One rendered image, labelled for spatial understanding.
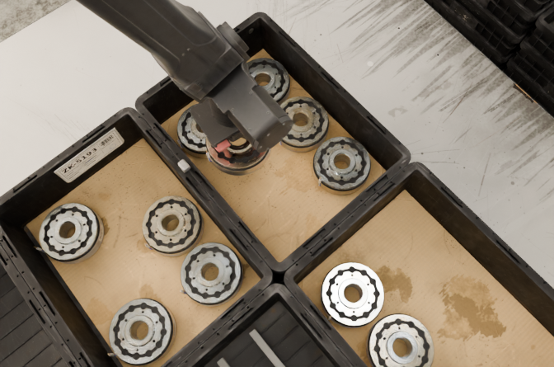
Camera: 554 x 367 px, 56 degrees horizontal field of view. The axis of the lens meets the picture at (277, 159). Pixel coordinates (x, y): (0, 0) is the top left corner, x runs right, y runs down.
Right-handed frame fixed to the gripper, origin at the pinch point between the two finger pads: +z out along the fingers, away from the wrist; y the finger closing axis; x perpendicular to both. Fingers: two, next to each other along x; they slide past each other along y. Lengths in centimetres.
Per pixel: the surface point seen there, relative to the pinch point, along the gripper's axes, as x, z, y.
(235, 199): -4.0, 16.5, -4.2
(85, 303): -5.1, 17.1, -35.2
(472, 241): -33.7, 10.5, 23.8
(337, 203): -15.1, 15.9, 10.5
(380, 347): -38.4, 12.2, 1.3
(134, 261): -3.7, 16.9, -24.9
